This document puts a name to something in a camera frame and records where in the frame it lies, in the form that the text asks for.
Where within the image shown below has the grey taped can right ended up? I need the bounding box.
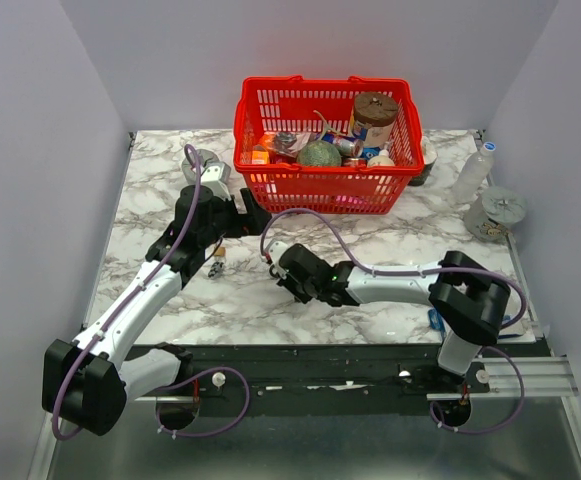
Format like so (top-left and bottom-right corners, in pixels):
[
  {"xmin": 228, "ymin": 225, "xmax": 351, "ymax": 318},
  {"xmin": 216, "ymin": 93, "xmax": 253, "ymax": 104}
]
[{"xmin": 463, "ymin": 186, "xmax": 527, "ymax": 242}]

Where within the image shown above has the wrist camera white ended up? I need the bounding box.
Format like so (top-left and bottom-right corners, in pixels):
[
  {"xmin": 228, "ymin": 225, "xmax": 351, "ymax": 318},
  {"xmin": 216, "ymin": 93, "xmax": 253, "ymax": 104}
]
[
  {"xmin": 265, "ymin": 241, "xmax": 290, "ymax": 264},
  {"xmin": 201, "ymin": 161, "xmax": 231, "ymax": 200}
]

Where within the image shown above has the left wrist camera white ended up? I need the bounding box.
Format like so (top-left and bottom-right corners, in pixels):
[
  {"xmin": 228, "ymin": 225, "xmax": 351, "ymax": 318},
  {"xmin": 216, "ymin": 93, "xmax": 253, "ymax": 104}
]
[{"xmin": 201, "ymin": 161, "xmax": 231, "ymax": 200}]

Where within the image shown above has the brown lid cylindrical canister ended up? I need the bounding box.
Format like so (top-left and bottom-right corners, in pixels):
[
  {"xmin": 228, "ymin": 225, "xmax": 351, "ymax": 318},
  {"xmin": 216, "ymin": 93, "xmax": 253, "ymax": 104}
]
[{"xmin": 350, "ymin": 92, "xmax": 399, "ymax": 148}]

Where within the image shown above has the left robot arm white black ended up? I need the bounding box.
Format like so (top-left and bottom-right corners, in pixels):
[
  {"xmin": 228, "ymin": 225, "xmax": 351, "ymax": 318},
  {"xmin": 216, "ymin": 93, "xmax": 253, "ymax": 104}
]
[{"xmin": 42, "ymin": 186, "xmax": 271, "ymax": 441}]

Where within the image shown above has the red plastic basket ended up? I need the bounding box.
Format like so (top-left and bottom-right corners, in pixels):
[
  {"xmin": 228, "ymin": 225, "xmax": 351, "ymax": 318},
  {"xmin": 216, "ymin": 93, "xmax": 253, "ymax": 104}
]
[{"xmin": 233, "ymin": 75, "xmax": 424, "ymax": 215}]

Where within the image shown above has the key with astronaut keychain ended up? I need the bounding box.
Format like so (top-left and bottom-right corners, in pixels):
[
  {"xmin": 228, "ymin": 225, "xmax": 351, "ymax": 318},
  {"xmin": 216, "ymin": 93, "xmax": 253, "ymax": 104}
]
[{"xmin": 207, "ymin": 257, "xmax": 225, "ymax": 279}]

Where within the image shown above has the crumpled snack packet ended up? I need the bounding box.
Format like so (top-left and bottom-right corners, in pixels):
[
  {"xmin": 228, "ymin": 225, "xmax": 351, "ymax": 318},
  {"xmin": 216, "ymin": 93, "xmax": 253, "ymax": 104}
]
[{"xmin": 258, "ymin": 131, "xmax": 318, "ymax": 158}]

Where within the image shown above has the blue white booklet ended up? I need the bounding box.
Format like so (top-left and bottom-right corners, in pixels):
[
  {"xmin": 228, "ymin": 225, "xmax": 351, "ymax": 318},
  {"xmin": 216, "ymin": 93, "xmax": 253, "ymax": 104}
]
[{"xmin": 427, "ymin": 308, "xmax": 526, "ymax": 340}]

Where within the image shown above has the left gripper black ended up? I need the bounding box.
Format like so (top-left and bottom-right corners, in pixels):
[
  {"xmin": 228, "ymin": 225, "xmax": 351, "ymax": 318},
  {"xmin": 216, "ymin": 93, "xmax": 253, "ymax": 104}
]
[{"xmin": 199, "ymin": 188, "xmax": 272, "ymax": 249}]

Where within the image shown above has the green melon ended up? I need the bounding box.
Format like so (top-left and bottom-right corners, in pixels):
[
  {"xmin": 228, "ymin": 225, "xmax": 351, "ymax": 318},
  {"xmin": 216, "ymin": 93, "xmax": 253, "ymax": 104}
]
[{"xmin": 297, "ymin": 140, "xmax": 342, "ymax": 167}]

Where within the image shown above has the orange small box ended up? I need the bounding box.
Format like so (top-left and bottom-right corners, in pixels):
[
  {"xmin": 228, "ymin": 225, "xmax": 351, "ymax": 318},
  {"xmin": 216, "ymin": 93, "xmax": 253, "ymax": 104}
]
[{"xmin": 251, "ymin": 150, "xmax": 270, "ymax": 165}]

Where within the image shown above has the clear plastic water bottle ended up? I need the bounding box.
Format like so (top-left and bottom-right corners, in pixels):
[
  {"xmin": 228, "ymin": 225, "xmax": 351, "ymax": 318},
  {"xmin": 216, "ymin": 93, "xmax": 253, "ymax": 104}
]
[{"xmin": 451, "ymin": 142, "xmax": 496, "ymax": 204}]

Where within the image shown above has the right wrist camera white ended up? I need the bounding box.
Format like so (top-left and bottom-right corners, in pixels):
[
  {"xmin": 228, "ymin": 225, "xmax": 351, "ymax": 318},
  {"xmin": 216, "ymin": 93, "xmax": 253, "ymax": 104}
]
[{"xmin": 265, "ymin": 241, "xmax": 290, "ymax": 264}]

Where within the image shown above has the red soda can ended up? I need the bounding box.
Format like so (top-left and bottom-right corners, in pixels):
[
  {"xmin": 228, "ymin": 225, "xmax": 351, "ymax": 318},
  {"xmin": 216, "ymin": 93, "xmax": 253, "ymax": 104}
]
[{"xmin": 342, "ymin": 157, "xmax": 367, "ymax": 168}]

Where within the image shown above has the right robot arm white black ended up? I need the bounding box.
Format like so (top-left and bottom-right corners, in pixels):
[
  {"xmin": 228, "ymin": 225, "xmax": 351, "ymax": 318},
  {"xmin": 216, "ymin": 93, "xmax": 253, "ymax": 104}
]
[{"xmin": 264, "ymin": 241, "xmax": 511, "ymax": 392}]

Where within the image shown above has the white pump bottle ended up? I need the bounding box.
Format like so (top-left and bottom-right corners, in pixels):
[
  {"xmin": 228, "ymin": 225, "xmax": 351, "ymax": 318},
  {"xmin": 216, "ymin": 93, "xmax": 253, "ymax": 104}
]
[{"xmin": 367, "ymin": 148, "xmax": 395, "ymax": 167}]

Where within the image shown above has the grey taped can left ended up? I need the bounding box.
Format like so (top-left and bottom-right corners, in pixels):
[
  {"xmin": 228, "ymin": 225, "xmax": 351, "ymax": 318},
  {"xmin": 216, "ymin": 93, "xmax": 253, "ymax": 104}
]
[{"xmin": 181, "ymin": 149, "xmax": 231, "ymax": 185}]

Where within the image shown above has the grey taped can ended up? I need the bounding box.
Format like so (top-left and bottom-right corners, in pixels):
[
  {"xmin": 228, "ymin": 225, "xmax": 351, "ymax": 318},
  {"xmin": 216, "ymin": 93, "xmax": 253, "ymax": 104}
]
[
  {"xmin": 463, "ymin": 186, "xmax": 527, "ymax": 242},
  {"xmin": 181, "ymin": 149, "xmax": 231, "ymax": 185}
]

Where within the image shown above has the red blue drink can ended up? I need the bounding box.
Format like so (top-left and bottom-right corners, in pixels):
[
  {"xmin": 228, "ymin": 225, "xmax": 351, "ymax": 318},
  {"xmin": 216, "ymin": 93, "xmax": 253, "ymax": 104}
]
[{"xmin": 322, "ymin": 133, "xmax": 364, "ymax": 158}]

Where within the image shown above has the black mounting rail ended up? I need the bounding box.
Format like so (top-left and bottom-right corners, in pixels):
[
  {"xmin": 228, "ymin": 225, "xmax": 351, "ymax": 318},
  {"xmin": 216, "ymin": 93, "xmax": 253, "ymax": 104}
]
[{"xmin": 72, "ymin": 342, "xmax": 491, "ymax": 419}]

